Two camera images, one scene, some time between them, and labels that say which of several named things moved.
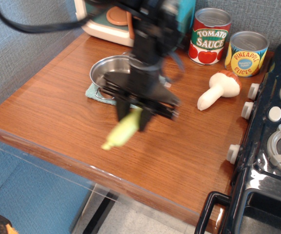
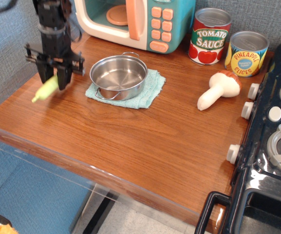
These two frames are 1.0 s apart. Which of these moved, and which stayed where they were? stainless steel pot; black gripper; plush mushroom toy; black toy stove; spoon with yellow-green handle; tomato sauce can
Moved: spoon with yellow-green handle; black gripper
Stayed: tomato sauce can; stainless steel pot; black toy stove; plush mushroom toy
